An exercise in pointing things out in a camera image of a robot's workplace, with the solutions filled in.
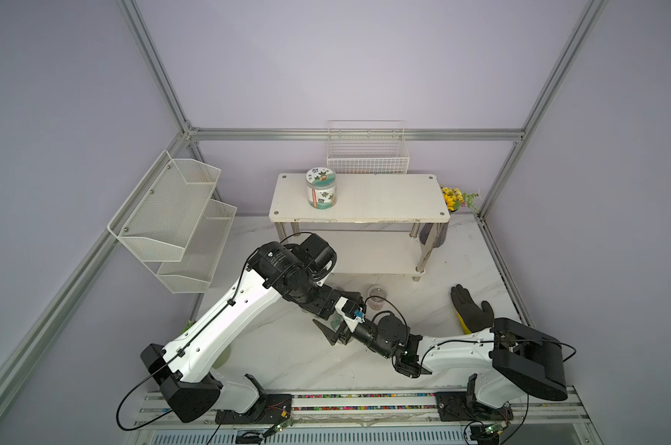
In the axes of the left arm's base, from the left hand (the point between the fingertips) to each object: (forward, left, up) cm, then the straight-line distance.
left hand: (315, 309), depth 68 cm
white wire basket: (+64, -17, +6) cm, 67 cm away
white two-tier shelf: (+51, -23, -23) cm, 60 cm away
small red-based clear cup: (+11, -18, -18) cm, 28 cm away
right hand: (+3, -2, -5) cm, 6 cm away
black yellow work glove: (+8, -49, -22) cm, 55 cm away
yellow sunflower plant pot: (+39, -44, +2) cm, 59 cm away
